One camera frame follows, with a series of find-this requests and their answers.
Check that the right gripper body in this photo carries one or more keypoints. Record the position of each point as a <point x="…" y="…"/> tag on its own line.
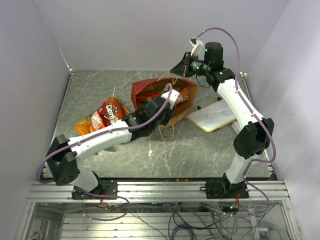
<point x="194" y="66"/>

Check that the red paper bag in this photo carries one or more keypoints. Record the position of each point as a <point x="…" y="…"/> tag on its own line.
<point x="144" y="91"/>

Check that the red doritos bag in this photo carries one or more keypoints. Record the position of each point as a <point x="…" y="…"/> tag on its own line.
<point x="107" y="114"/>

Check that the orange honey dijon chip bag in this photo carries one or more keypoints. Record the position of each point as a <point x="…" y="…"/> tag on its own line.
<point x="82" y="127"/>

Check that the red cheetos bag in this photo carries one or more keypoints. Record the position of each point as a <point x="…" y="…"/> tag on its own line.
<point x="146" y="97"/>

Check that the tan kettle chip bag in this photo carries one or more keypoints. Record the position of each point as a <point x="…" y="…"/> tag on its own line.
<point x="86" y="118"/>

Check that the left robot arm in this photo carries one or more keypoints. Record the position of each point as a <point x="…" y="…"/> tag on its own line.
<point x="64" y="153"/>

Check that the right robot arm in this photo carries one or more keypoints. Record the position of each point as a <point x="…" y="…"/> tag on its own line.
<point x="255" y="130"/>

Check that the orange cheetos snack bag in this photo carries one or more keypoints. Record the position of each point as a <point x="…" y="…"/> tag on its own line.
<point x="183" y="96"/>

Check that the small whiteboard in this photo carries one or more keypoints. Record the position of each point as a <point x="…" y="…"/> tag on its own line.
<point x="212" y="117"/>

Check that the white whiteboard stand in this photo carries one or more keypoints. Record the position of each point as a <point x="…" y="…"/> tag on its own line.
<point x="236" y="126"/>

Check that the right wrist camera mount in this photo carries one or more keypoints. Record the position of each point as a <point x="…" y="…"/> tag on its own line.
<point x="197" y="46"/>

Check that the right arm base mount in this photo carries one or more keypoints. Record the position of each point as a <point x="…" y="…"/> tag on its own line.
<point x="220" y="188"/>

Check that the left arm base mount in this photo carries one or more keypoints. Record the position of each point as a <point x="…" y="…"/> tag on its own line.
<point x="106" y="187"/>

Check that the aluminium rail frame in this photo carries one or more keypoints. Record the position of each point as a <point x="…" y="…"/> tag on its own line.
<point x="159" y="192"/>

